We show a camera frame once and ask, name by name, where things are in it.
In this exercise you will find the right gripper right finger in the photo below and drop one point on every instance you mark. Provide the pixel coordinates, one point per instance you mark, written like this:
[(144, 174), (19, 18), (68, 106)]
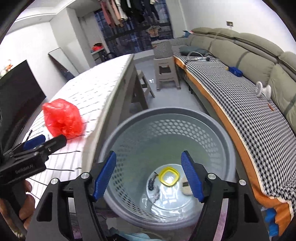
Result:
[(243, 219)]

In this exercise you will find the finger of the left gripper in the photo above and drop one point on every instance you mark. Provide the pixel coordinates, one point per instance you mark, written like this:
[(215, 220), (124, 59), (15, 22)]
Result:
[(27, 145), (50, 146)]

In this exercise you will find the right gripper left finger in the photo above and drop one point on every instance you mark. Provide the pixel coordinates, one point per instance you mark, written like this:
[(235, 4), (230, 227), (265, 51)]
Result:
[(51, 219)]

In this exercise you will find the red plastic bag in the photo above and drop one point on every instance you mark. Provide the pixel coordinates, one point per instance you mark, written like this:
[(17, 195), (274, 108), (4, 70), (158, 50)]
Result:
[(62, 118)]

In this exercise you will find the white paper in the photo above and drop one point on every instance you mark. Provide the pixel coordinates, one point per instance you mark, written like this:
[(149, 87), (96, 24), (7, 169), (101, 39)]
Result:
[(156, 195)]

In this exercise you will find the yellow plastic ring lid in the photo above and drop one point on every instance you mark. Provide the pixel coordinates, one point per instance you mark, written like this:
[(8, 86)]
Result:
[(169, 176)]

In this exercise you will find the black fishbone toy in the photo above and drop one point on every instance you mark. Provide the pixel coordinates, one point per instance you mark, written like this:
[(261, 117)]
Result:
[(151, 181)]

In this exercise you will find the person's left hand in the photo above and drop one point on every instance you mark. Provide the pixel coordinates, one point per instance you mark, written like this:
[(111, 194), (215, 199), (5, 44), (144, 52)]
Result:
[(25, 213)]

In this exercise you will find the black television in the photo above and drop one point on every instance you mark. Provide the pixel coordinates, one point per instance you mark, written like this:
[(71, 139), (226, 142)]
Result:
[(20, 96)]

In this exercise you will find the checkered white tablecloth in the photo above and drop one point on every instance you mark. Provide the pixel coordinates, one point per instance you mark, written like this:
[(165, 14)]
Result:
[(97, 93)]

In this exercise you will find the plush toys on television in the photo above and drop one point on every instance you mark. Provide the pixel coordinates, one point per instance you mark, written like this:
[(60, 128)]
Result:
[(7, 67)]

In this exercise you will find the grey perforated laundry basket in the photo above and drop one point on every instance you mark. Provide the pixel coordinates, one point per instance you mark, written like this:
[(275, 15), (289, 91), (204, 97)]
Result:
[(146, 186)]

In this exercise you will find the leaning mirror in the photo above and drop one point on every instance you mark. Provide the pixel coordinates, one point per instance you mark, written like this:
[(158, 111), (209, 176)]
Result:
[(63, 64)]

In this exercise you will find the houndstooth sofa cover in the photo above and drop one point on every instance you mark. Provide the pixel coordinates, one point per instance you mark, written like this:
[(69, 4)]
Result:
[(262, 135)]

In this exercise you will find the red item on desk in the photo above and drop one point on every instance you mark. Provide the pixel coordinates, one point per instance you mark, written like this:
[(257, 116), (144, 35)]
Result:
[(97, 46)]

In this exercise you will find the small white fan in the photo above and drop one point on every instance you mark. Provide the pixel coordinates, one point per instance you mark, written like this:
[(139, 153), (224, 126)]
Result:
[(261, 90)]

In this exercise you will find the blue object on sofa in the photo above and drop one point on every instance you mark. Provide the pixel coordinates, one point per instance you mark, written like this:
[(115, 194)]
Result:
[(235, 71)]

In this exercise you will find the grey plastic stool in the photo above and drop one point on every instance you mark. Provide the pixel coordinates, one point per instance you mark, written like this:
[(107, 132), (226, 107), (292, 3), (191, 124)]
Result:
[(165, 71)]

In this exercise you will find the olive green sofa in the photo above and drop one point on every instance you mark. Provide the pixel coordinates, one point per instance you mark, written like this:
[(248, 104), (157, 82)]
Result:
[(258, 58)]

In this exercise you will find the hanging clothes rack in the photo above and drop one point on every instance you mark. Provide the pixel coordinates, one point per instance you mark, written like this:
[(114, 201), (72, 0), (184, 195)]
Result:
[(131, 26)]

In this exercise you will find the dark green cushion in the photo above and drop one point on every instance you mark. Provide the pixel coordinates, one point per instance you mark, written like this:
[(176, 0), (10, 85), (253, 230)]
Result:
[(195, 51)]

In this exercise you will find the wall power socket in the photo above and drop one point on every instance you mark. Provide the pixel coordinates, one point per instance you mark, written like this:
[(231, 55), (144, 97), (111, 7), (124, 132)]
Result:
[(229, 23)]

